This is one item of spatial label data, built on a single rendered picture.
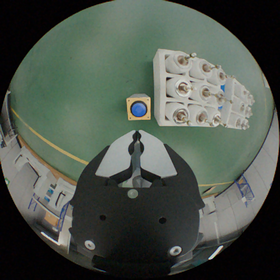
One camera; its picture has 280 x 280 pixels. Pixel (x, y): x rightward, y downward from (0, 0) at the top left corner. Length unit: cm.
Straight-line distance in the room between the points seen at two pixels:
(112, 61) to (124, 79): 17
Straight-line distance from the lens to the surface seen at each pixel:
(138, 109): 25
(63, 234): 655
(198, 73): 43
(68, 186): 202
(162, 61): 43
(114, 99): 60
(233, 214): 695
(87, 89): 68
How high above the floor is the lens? 57
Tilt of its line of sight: 58 degrees down
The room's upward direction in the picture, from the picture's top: 179 degrees counter-clockwise
